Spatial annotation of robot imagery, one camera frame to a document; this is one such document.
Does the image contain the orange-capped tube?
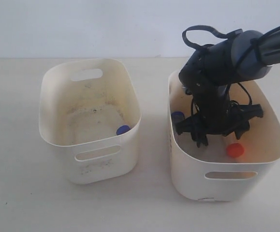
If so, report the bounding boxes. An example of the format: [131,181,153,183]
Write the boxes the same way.
[223,133,245,158]

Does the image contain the cream plastic bin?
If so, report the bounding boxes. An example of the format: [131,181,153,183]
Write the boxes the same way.
[39,58,141,184]
[167,71,280,202]

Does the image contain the blue-capped tube at wall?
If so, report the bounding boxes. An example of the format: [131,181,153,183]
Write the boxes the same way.
[171,111,185,124]

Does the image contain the blue-capped tube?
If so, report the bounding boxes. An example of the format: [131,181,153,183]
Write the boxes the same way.
[171,111,185,124]
[116,125,131,135]

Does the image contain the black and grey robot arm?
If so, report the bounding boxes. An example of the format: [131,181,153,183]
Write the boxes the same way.
[175,25,280,146]

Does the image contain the black cable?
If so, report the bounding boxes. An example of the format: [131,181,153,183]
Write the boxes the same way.
[181,25,242,53]

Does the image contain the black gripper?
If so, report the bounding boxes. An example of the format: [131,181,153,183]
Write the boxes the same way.
[175,86,264,148]

